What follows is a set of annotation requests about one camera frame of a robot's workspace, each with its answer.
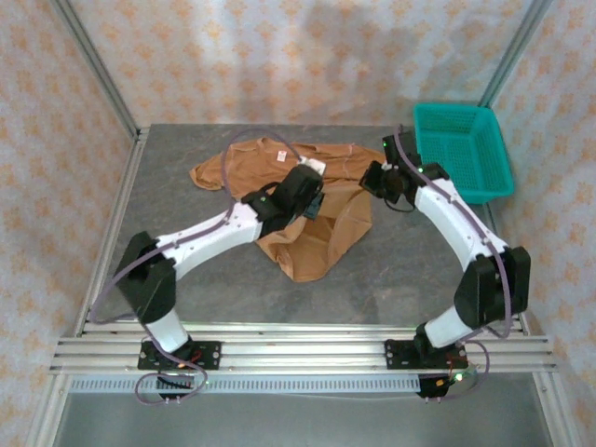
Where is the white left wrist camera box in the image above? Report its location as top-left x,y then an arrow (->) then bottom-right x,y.
297,156 -> 326,177

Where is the aluminium mounting rail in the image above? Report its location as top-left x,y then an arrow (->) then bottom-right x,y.
48,320 -> 558,376

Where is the black controller box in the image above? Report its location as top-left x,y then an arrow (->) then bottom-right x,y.
415,372 -> 467,402

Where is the grey slotted cable duct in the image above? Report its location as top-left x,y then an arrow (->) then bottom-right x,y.
69,375 -> 423,395

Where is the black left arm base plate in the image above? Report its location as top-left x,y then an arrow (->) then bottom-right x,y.
138,341 -> 223,373

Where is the brown t-shirt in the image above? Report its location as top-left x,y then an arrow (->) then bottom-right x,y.
188,136 -> 373,283

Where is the aluminium frame post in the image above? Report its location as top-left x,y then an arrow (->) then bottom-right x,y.
50,0 -> 141,136
479,0 -> 553,108

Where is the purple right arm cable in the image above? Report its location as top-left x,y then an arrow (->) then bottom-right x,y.
393,124 -> 516,402

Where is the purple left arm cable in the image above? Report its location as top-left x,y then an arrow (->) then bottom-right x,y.
88,129 -> 304,406

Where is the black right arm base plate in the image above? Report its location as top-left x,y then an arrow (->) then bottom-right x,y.
384,338 -> 469,373

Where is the teal plastic basket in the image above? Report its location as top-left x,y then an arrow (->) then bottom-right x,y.
413,102 -> 516,206

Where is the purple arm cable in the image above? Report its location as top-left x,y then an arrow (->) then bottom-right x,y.
393,124 -> 516,402
88,129 -> 304,406

